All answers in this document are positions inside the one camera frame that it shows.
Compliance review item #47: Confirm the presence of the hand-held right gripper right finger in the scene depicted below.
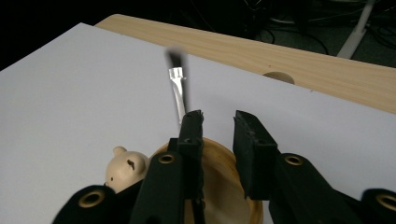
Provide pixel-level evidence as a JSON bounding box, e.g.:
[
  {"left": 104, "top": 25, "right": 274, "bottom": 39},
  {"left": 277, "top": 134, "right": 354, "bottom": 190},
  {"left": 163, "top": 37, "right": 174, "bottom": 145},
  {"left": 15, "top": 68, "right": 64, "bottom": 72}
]
[{"left": 233, "top": 109, "right": 280, "bottom": 201}]

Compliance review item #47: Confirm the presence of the black makeup brush silver ferrule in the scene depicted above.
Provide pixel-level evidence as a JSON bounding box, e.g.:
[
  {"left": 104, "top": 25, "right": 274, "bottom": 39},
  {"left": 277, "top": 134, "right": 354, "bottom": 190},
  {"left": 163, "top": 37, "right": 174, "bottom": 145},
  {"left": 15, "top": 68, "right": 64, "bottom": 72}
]
[{"left": 163, "top": 46, "right": 206, "bottom": 224}]

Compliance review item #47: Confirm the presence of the black cable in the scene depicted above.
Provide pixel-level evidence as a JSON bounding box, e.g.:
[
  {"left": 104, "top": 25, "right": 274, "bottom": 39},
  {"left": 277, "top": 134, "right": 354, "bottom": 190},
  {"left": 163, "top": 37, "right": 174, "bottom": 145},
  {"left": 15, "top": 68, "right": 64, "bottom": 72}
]
[{"left": 261, "top": 26, "right": 331, "bottom": 56}]

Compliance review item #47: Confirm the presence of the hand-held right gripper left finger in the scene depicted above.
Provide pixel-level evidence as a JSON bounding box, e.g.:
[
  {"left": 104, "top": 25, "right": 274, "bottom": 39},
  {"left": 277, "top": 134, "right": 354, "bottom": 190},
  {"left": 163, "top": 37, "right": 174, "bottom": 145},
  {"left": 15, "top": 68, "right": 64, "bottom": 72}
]
[{"left": 177, "top": 108, "right": 205, "bottom": 201}]

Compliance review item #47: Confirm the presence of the wooden bowl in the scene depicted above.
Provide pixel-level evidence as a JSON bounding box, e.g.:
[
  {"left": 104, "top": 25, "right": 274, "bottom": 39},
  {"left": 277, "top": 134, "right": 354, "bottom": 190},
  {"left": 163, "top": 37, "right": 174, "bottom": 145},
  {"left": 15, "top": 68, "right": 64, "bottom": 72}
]
[{"left": 105, "top": 136, "right": 264, "bottom": 224}]

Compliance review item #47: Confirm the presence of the white metal stand leg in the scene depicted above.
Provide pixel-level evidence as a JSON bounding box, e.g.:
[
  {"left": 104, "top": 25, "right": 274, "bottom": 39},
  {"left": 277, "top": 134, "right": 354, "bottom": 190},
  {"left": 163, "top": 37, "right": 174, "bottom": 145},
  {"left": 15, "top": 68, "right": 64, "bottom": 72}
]
[{"left": 335, "top": 0, "right": 378, "bottom": 60}]

